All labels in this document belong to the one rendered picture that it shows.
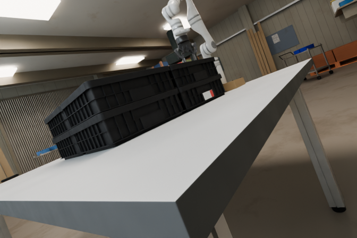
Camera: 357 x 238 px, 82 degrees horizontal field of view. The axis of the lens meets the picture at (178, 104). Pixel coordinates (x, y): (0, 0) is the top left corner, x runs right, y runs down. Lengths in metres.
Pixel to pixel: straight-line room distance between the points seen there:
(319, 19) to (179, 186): 8.41
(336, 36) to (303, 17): 1.20
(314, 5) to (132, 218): 8.49
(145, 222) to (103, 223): 0.07
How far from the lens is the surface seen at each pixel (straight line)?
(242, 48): 8.91
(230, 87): 1.44
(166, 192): 0.17
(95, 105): 0.72
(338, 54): 7.18
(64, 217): 0.34
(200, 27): 1.52
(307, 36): 8.50
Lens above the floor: 0.76
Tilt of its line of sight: 1 degrees down
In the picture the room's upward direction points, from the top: 22 degrees counter-clockwise
